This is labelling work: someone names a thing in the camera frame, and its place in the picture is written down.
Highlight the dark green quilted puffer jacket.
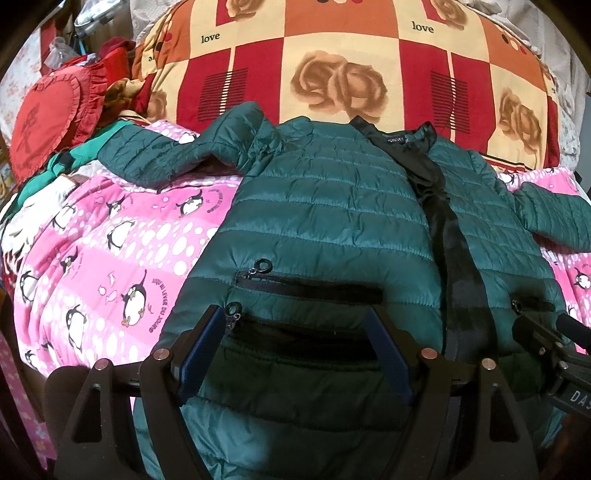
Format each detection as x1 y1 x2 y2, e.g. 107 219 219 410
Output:
98 103 590 479

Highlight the pink penguin print bedsheet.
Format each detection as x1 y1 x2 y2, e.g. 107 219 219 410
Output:
0 118 591 469

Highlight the teal green garment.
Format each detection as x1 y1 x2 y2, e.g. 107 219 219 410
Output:
10 120 132 212

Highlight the red cream rose pattern blanket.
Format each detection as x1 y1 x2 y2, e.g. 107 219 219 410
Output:
132 0 560 171

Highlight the grey floral fabric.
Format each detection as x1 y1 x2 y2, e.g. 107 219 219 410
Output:
464 0 590 171

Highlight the golden brown satin cloth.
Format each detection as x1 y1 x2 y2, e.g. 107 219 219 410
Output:
103 78 144 115

